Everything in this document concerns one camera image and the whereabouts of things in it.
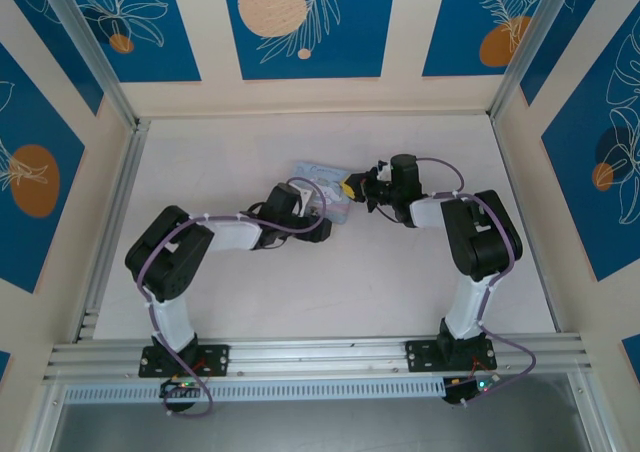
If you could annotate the grey metal sheet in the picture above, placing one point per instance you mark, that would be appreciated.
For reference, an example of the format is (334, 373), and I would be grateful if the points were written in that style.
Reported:
(320, 427)

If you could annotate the aluminium frame cross rail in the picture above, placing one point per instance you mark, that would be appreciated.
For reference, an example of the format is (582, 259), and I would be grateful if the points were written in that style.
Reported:
(320, 353)

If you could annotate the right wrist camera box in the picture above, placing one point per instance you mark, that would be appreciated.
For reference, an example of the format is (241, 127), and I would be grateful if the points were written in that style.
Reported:
(405, 174)

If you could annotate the aluminium frame post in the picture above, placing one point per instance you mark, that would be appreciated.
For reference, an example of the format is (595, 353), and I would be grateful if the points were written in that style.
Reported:
(525, 47)
(90, 47)

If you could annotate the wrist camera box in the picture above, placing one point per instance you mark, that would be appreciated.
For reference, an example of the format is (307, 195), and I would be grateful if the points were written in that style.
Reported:
(282, 199)
(405, 174)

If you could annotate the small circuit board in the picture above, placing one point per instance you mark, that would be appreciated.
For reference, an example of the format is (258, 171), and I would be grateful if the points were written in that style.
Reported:
(182, 386)
(472, 387)

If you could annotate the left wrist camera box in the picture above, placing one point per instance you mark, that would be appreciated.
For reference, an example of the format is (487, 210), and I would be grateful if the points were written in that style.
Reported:
(282, 199)

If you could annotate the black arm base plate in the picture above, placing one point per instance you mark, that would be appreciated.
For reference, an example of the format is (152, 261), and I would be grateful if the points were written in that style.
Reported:
(420, 357)
(220, 359)

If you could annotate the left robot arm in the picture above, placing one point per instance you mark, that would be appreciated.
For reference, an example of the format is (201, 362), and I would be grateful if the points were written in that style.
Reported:
(172, 322)

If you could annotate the blue floral wall panel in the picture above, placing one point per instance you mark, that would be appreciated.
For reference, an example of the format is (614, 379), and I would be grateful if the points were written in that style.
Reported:
(590, 197)
(460, 12)
(30, 122)
(350, 32)
(150, 47)

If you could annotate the aluminium frame side rail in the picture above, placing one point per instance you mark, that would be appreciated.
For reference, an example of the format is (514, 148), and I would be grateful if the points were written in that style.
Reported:
(117, 222)
(530, 222)

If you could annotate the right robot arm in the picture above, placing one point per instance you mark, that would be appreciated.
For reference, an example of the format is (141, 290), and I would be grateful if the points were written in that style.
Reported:
(465, 312)

